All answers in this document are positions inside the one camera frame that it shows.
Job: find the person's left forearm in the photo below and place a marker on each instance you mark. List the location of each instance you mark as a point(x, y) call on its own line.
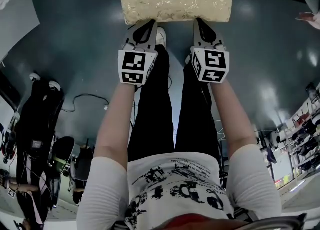
point(117, 119)

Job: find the person's white right shoe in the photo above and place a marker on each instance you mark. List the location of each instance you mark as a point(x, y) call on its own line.
point(188, 59)

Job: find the person's white printed shirt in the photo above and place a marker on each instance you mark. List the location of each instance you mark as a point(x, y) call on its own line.
point(180, 194)

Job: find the person's white shoe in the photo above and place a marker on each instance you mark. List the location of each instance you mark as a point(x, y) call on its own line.
point(161, 36)
point(188, 59)

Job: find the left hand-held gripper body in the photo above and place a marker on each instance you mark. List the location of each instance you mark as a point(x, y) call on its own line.
point(132, 66)

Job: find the person's right forearm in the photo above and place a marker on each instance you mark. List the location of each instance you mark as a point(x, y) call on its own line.
point(230, 116)

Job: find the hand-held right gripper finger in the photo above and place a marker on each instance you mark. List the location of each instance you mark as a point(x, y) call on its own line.
point(196, 36)
point(213, 36)

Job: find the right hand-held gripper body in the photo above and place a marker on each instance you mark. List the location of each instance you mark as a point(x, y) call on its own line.
point(212, 65)

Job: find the person's black trousers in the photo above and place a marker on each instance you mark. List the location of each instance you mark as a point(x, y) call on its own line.
point(155, 114)

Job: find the pink cloth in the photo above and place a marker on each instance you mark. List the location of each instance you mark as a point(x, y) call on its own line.
point(308, 19)

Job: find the person's white left shoe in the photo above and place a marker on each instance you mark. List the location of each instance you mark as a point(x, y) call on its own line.
point(161, 36)

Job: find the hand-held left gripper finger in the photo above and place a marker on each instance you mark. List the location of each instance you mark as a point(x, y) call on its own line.
point(153, 39)
point(130, 39)

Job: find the metal storage shelving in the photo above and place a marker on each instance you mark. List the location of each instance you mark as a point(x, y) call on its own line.
point(302, 136)

